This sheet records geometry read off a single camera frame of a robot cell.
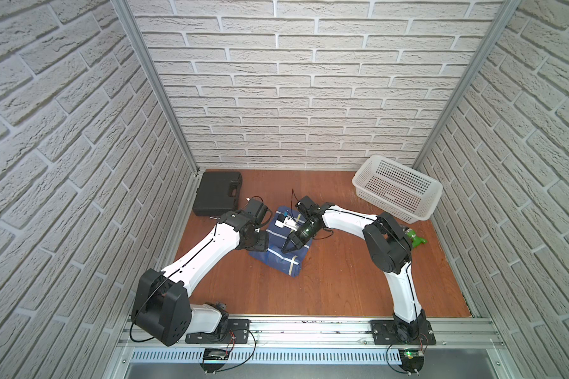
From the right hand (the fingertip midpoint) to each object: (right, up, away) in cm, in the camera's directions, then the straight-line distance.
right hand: (288, 249), depth 88 cm
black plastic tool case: (-32, +22, +16) cm, 42 cm away
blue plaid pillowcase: (0, -3, -6) cm, 7 cm away
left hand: (-10, +4, -5) cm, 12 cm away
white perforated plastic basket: (+53, +24, +24) cm, 63 cm away
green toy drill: (+53, +2, +6) cm, 53 cm away
